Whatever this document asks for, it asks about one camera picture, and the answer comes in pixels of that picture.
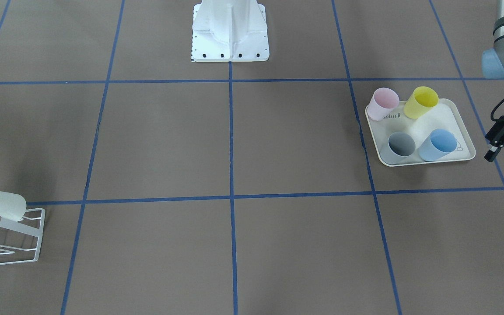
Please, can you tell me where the pink plastic cup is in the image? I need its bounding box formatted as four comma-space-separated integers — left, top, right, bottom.
367, 87, 399, 121

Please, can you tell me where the grey plastic cup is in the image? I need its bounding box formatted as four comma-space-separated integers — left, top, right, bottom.
379, 132, 416, 165

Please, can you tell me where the yellow plastic cup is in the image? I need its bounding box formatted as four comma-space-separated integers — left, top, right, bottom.
404, 86, 439, 119

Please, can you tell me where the white cartoon tray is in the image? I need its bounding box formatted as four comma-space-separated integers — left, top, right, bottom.
364, 98, 476, 167

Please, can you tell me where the blue plastic cup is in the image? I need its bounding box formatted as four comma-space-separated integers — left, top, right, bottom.
417, 128, 457, 162

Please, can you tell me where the white wire cup rack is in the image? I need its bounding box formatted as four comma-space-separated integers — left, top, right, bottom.
0, 209, 46, 266

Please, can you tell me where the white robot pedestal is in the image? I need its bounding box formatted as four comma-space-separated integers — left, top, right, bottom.
191, 0, 270, 63

